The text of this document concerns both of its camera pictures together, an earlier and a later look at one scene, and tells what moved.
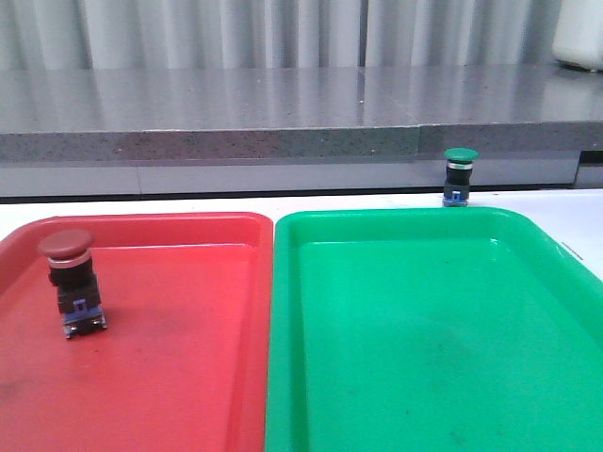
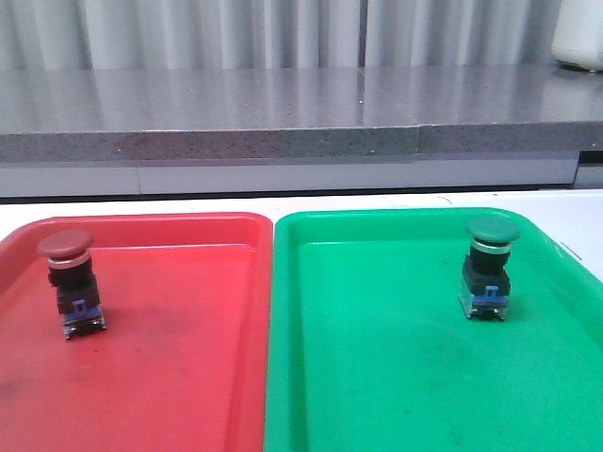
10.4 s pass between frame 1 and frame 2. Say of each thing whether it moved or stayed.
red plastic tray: stayed
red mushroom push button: stayed
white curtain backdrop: stayed
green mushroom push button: moved
